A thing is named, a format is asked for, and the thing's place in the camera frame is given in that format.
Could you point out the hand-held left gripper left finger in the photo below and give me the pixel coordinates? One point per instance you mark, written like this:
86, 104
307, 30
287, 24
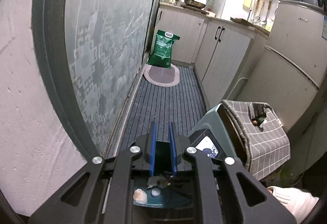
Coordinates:
152, 148

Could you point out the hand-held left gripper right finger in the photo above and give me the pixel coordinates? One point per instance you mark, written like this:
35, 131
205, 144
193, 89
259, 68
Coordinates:
173, 148

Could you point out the white paper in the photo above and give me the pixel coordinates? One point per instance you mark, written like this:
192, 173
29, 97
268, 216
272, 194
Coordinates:
154, 181

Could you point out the blue and white tissue packet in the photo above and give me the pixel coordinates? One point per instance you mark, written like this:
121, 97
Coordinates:
208, 147

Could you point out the small white round cup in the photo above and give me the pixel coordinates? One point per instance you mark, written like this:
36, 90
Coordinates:
155, 192

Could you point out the teal plastic waste bin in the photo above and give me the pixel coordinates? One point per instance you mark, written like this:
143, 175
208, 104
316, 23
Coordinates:
168, 197

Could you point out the dark green lump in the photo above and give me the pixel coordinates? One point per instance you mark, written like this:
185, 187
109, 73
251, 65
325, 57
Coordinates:
261, 121

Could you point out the black printed packet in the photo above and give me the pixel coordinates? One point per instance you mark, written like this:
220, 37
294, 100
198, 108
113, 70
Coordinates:
259, 110

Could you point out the person's right forearm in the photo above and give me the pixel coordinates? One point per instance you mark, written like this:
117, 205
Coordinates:
293, 202

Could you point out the striped dark floor mat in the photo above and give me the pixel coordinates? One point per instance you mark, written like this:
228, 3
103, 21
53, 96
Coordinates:
166, 109

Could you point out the grey oval floor mat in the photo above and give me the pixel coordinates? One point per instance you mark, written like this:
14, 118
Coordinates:
162, 74

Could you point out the grey checked tablecloth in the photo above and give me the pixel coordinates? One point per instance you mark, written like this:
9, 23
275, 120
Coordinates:
265, 142

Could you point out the green rice bag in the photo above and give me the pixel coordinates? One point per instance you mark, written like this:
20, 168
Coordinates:
163, 49

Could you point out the white kitchen cabinets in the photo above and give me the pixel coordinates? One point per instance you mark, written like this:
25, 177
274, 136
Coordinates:
209, 42

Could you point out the frosted patterned sliding glass door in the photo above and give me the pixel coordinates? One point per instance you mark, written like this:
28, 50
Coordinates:
102, 47

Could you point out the white refrigerator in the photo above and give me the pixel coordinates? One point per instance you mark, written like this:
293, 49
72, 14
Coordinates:
288, 65

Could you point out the wooden cutting board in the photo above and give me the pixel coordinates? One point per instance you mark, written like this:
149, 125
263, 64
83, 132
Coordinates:
241, 20

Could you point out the metal frying pan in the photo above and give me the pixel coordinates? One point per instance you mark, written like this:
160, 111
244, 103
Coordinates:
195, 3

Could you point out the hanging kitchen utensils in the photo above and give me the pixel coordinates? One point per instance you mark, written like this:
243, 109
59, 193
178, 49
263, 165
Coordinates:
260, 13

